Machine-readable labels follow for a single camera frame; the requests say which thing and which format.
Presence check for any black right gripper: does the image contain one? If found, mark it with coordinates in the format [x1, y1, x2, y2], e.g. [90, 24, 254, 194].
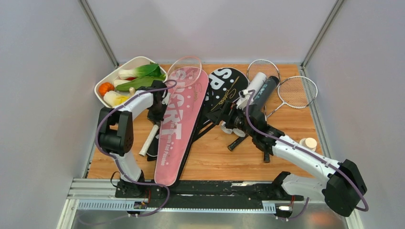
[206, 101, 255, 138]

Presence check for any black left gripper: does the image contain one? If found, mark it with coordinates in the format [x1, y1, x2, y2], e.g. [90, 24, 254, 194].
[148, 102, 168, 127]

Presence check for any pink racket cover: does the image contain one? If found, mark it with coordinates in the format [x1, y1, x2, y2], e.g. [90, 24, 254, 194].
[154, 71, 209, 186]

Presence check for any black shuttlecock tube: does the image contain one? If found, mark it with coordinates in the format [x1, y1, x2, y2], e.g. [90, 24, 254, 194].
[251, 76, 280, 109]

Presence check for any pink badminton racket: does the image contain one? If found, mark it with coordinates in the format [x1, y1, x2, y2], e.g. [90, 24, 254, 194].
[166, 56, 202, 89]
[139, 124, 160, 156]

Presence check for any white shuttlecock tube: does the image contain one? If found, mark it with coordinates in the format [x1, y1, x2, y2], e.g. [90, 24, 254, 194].
[220, 72, 268, 138]

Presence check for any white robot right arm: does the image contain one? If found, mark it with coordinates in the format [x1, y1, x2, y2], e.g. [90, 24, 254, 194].
[206, 102, 369, 217]

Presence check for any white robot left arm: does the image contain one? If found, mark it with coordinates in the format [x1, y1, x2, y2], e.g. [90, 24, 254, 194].
[95, 80, 176, 198]

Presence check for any beige mushroom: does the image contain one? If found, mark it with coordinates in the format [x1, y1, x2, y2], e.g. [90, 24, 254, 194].
[129, 87, 136, 96]

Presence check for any black racket cover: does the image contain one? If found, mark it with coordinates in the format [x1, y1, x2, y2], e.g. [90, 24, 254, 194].
[147, 67, 249, 181]

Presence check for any green leafy vegetable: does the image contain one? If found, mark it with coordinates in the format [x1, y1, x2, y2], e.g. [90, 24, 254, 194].
[115, 74, 166, 92]

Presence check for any green bok choy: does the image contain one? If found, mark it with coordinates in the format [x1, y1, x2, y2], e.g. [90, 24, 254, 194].
[118, 62, 161, 79]

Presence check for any white rectangular tray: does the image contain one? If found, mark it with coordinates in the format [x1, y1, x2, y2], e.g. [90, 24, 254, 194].
[94, 56, 167, 107]

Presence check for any yellow napa cabbage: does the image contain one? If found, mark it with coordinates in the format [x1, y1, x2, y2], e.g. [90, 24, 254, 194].
[103, 91, 130, 107]

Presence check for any white racket left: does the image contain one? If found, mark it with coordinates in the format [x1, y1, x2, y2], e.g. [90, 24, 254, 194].
[228, 59, 280, 151]

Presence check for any white racket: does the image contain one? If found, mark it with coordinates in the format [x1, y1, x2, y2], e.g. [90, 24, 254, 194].
[228, 59, 280, 151]
[263, 76, 318, 163]

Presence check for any white racket right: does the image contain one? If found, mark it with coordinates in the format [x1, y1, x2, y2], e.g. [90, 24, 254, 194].
[263, 76, 318, 163]

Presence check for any white tube cap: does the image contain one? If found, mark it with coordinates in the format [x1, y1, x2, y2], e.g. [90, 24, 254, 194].
[299, 137, 318, 152]

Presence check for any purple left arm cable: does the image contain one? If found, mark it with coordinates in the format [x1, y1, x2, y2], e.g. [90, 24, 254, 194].
[94, 79, 178, 219]

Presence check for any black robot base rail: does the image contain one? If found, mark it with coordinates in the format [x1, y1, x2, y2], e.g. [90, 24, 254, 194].
[113, 179, 304, 210]

